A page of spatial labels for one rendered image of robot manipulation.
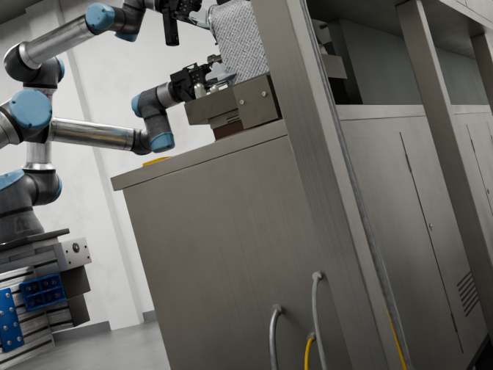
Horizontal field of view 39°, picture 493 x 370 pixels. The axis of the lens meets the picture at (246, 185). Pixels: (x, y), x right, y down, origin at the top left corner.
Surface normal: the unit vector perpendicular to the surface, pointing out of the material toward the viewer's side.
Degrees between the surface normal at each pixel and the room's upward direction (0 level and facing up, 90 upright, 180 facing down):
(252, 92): 90
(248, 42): 90
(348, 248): 90
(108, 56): 90
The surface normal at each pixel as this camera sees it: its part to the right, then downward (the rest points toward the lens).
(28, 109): 0.55, -0.23
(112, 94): -0.36, 0.07
